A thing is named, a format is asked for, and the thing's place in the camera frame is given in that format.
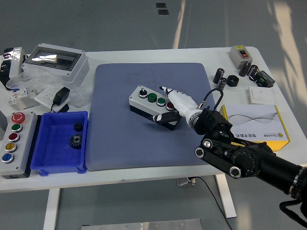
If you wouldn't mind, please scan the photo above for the yellow and white cardboard box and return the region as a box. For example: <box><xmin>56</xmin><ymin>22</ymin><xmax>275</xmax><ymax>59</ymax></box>
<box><xmin>219</xmin><ymin>104</ymin><xmax>291</xmax><ymax>152</ymax></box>

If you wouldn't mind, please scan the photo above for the black cable under table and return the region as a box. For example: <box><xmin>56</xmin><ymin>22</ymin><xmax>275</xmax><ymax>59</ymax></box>
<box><xmin>190</xmin><ymin>176</ymin><xmax>233</xmax><ymax>230</ymax></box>

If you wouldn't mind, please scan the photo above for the grey block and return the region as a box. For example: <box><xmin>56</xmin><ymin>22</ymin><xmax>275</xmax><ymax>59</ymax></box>
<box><xmin>0</xmin><ymin>111</ymin><xmax>7</xmax><ymax>141</ymax></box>

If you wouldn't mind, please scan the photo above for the white wall switch plate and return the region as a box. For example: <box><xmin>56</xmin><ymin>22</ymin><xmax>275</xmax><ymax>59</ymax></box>
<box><xmin>248</xmin><ymin>86</ymin><xmax>275</xmax><ymax>105</ymax></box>

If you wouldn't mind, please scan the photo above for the black module with green terminal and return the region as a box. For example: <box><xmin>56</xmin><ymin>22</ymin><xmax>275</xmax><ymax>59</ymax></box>
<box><xmin>254</xmin><ymin>70</ymin><xmax>276</xmax><ymax>88</ymax></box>

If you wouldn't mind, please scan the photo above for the clear plastic bag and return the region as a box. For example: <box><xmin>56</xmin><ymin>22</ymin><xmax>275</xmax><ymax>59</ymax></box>
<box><xmin>6</xmin><ymin>64</ymin><xmax>93</xmax><ymax>108</ymax></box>

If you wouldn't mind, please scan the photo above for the grey bracket under table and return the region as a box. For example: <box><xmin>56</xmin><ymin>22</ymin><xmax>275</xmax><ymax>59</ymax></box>
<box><xmin>177</xmin><ymin>176</ymin><xmax>196</xmax><ymax>186</ymax></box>

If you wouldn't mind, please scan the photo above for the grey five-button control box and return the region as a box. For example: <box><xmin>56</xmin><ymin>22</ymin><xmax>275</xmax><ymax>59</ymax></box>
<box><xmin>0</xmin><ymin>111</ymin><xmax>38</xmax><ymax>180</ymax></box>

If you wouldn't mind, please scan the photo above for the black power adapter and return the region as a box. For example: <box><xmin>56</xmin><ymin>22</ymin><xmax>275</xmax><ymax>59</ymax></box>
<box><xmin>49</xmin><ymin>86</ymin><xmax>71</xmax><ymax>113</ymax></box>

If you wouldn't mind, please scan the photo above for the silver and black device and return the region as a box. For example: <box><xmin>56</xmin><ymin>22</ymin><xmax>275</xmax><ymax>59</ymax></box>
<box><xmin>0</xmin><ymin>47</ymin><xmax>29</xmax><ymax>91</ymax></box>

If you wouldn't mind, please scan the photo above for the flat metal plate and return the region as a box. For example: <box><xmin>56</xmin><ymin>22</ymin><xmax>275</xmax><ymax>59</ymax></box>
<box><xmin>18</xmin><ymin>97</ymin><xmax>41</xmax><ymax>111</ymax></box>

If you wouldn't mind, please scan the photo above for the grey two-button switch box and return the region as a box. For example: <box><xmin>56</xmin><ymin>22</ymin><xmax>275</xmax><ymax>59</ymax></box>
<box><xmin>229</xmin><ymin>45</ymin><xmax>254</xmax><ymax>69</ymax></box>

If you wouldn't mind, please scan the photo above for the black hex nut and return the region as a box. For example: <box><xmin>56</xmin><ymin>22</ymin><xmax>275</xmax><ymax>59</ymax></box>
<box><xmin>226</xmin><ymin>75</ymin><xmax>240</xmax><ymax>87</ymax></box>

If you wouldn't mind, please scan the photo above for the white table leg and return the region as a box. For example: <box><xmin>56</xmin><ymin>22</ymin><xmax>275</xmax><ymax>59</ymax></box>
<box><xmin>215</xmin><ymin>173</ymin><xmax>237</xmax><ymax>219</ymax></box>
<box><xmin>43</xmin><ymin>188</ymin><xmax>60</xmax><ymax>230</ymax></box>

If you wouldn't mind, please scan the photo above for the white circuit breaker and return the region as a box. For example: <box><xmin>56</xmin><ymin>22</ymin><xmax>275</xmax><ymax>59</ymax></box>
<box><xmin>7</xmin><ymin>86</ymin><xmax>36</xmax><ymax>106</ymax></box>

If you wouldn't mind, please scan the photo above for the blue plastic bin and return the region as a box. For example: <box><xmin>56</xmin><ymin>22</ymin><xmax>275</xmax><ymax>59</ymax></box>
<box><xmin>30</xmin><ymin>110</ymin><xmax>89</xmax><ymax>177</ymax></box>

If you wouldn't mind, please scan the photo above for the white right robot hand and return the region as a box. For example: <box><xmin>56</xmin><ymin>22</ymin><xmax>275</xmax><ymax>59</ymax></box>
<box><xmin>152</xmin><ymin>85</ymin><xmax>201</xmax><ymax>125</ymax></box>

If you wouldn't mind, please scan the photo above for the grey enclosure with clear lid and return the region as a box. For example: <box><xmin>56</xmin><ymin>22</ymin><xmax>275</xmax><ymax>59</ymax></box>
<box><xmin>21</xmin><ymin>43</ymin><xmax>90</xmax><ymax>84</ymax></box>

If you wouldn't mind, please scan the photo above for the grey four-button control box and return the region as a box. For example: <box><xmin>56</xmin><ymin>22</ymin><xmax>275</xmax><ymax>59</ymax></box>
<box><xmin>129</xmin><ymin>85</ymin><xmax>180</xmax><ymax>131</ymax></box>

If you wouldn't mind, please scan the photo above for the large black gear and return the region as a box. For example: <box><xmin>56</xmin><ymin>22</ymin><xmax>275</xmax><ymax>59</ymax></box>
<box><xmin>69</xmin><ymin>133</ymin><xmax>83</xmax><ymax>150</ymax></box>

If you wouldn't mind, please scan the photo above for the grey-blue table mat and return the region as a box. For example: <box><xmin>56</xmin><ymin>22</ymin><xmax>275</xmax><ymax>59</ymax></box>
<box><xmin>85</xmin><ymin>62</ymin><xmax>227</xmax><ymax>172</ymax></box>

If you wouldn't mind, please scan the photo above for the white wall socket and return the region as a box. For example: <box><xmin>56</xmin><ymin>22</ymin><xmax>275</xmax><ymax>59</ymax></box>
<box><xmin>34</xmin><ymin>88</ymin><xmax>70</xmax><ymax>113</ymax></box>

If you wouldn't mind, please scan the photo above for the grey metal base plate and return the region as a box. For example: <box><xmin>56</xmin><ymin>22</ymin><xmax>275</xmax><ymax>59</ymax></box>
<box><xmin>81</xmin><ymin>218</ymin><xmax>202</xmax><ymax>230</ymax></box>

